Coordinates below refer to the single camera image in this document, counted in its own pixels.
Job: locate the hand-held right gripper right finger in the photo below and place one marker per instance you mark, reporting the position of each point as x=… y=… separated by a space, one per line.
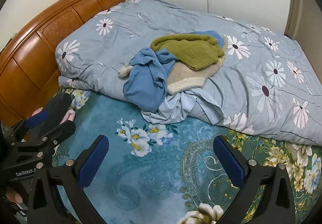
x=229 y=164

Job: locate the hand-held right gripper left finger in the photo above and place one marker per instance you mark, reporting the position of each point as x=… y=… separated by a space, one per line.
x=92 y=164

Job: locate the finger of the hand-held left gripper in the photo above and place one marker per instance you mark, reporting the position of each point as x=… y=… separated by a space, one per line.
x=59 y=132
x=37 y=117

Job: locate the blue fleece garment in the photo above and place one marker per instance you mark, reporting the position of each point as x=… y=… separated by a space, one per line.
x=146 y=83

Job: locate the person's left hand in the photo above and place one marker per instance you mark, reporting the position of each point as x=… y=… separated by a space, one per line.
x=14 y=197

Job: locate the pink cloth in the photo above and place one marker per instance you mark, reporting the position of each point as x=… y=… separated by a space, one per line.
x=68 y=116

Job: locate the black pillow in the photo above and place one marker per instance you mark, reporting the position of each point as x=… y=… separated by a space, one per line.
x=59 y=104

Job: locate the teal floral bedsheet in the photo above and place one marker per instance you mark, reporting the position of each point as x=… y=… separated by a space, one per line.
x=156 y=171

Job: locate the wooden headboard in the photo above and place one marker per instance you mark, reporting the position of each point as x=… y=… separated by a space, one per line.
x=50 y=37

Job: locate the beige fleece garment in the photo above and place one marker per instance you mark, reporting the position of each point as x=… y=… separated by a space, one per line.
x=186 y=75

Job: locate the green knit sweater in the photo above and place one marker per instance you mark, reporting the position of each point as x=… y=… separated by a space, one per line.
x=193 y=52

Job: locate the blue floral duvet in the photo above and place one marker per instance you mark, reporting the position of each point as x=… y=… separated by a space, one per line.
x=176 y=17

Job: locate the beige door frame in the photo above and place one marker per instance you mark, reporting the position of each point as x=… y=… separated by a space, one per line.
x=301 y=7

